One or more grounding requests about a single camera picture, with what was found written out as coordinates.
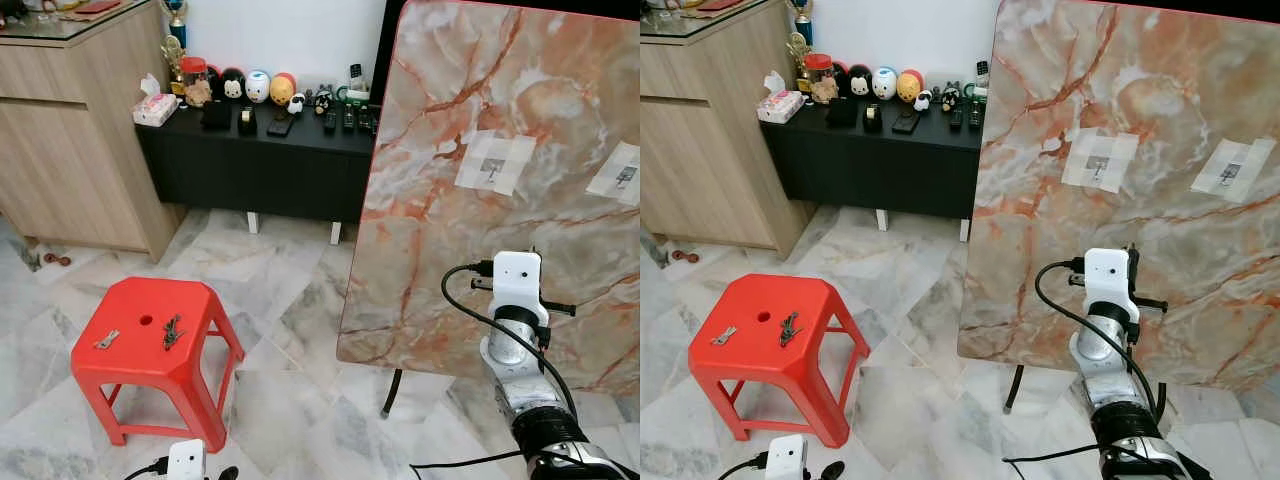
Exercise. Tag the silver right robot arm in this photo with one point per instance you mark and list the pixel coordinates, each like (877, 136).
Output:
(1100, 360)
(520, 385)

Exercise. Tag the clear adhesive metal hook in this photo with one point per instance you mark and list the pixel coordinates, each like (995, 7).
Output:
(1232, 170)
(1100, 162)
(620, 175)
(495, 165)

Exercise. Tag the small red floor toy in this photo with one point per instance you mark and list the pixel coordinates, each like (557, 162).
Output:
(57, 261)
(684, 257)

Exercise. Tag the red plastic stool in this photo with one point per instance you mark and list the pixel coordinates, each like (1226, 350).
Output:
(760, 350)
(140, 300)

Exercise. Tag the silver key bunch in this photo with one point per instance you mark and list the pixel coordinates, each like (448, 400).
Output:
(173, 333)
(790, 329)

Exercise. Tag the single silver key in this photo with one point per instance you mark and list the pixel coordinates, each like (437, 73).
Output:
(106, 340)
(724, 336)

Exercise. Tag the marble pattern folding table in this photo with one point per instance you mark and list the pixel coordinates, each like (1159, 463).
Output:
(1100, 60)
(480, 80)

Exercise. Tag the light wooden cabinet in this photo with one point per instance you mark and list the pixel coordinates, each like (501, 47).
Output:
(70, 170)
(710, 160)

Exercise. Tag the black remote control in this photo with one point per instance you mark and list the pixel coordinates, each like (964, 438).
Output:
(367, 120)
(349, 119)
(329, 122)
(974, 116)
(955, 119)

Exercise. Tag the black and white figure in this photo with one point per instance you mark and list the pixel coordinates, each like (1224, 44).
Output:
(949, 97)
(323, 100)

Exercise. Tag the small white panda figure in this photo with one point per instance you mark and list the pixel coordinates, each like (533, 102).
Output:
(922, 100)
(297, 103)

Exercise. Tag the small black pouch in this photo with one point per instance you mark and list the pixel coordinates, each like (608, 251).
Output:
(280, 126)
(906, 122)

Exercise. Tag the black low console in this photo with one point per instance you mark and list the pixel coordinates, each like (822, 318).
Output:
(870, 175)
(260, 180)

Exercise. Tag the yellow round plush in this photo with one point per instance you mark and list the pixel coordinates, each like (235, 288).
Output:
(282, 92)
(909, 88)

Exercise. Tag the pink tissue pack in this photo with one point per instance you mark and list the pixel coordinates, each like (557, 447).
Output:
(155, 108)
(780, 105)

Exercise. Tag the white round plush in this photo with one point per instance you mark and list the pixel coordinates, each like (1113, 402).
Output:
(884, 83)
(257, 87)

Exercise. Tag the red packet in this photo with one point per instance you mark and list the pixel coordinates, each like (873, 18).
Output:
(718, 4)
(96, 6)

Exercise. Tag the black wallet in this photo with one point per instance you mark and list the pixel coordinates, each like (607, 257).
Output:
(216, 116)
(842, 113)

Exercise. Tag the black mouse plush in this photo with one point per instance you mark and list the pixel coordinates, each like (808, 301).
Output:
(858, 82)
(233, 85)

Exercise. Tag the small gold trophy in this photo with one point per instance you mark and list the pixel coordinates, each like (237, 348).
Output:
(797, 55)
(173, 60)

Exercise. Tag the red lidded snack jar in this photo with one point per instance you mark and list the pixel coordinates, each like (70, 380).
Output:
(193, 75)
(818, 72)

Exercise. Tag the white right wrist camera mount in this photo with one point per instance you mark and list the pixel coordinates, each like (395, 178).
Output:
(1108, 280)
(515, 285)

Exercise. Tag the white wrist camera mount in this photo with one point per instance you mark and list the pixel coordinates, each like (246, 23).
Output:
(786, 458)
(515, 285)
(186, 460)
(1108, 280)

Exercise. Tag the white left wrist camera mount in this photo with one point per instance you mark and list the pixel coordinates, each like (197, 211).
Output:
(186, 460)
(786, 458)

